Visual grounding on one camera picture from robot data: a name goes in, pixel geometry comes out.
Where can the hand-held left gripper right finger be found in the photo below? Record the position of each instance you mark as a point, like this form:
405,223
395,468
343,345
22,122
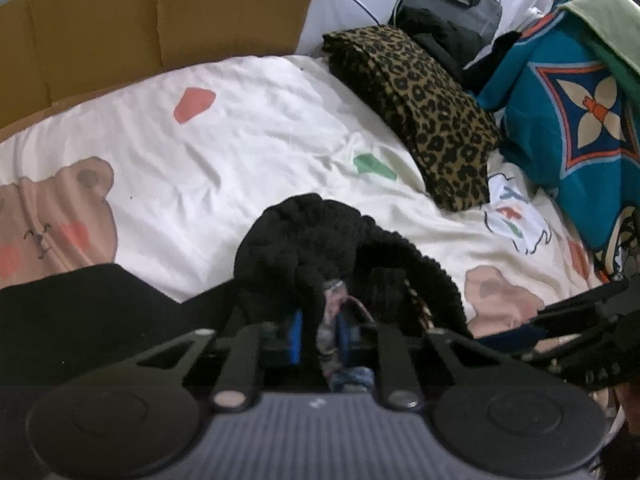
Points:
343,340

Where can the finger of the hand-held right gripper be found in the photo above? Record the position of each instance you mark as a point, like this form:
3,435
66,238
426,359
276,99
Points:
520,337
575,302

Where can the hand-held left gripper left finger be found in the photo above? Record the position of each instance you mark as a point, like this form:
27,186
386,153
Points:
296,337

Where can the black knit garment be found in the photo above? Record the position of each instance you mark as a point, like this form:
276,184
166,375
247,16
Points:
300,240

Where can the teal patterned blanket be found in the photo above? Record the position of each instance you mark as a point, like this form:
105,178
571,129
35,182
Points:
540,110

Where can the bear print bed sheet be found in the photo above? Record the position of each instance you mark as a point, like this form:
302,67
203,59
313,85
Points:
250,135

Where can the plain black cloth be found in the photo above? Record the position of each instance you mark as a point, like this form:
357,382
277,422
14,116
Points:
75,320

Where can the leopard print cloth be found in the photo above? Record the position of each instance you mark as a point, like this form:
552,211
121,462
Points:
425,110

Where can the light green cloth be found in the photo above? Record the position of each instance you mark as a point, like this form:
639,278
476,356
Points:
610,25

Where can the black clothing pile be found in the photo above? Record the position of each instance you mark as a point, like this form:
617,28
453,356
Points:
440,42

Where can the grey tote bag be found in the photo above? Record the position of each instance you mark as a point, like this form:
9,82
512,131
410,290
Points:
450,10

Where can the cardboard box wall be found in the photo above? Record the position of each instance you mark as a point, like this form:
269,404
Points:
150,25

